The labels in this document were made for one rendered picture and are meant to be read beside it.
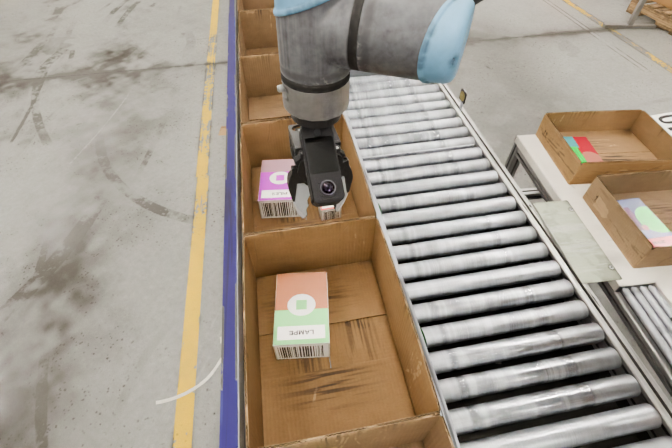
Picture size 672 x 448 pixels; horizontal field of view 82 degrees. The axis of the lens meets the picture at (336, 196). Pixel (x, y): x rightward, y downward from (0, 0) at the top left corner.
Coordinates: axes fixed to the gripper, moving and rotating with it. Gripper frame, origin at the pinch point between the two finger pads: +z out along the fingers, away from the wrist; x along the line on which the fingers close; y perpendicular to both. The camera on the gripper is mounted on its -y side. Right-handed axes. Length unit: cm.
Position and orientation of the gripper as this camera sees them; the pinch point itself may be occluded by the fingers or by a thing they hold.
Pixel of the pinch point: (320, 212)
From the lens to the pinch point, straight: 67.2
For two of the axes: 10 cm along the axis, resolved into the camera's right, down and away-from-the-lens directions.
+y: -2.5, -7.0, 6.7
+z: -0.2, 6.9, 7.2
